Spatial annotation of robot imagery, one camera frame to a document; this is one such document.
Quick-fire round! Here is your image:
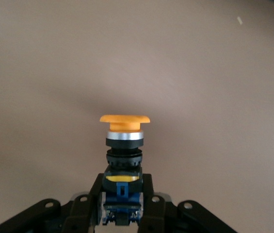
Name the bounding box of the orange push button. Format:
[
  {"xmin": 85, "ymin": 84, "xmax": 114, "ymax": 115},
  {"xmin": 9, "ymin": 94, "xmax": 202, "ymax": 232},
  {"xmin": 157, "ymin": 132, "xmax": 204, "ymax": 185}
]
[{"xmin": 99, "ymin": 114, "xmax": 151, "ymax": 227}]

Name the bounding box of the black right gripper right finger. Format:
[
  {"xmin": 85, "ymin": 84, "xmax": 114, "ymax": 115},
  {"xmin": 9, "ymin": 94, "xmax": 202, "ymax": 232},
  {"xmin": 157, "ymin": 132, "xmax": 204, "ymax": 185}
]
[{"xmin": 138, "ymin": 173, "xmax": 237, "ymax": 233}]

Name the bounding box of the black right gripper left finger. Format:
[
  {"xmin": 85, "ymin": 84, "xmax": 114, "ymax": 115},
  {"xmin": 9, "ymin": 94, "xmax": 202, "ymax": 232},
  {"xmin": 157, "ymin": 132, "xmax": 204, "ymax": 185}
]
[{"xmin": 0, "ymin": 173, "xmax": 106, "ymax": 233}]

